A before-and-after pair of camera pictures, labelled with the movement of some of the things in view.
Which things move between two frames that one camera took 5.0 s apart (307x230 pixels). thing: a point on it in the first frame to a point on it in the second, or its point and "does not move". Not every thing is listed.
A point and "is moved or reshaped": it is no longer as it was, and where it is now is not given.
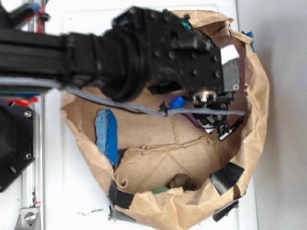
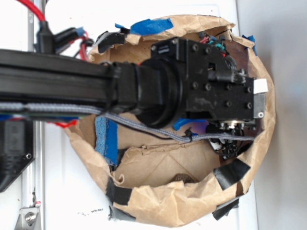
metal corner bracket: (29, 219) does not move
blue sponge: (106, 130) does not move
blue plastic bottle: (180, 103) is moved or reshaped
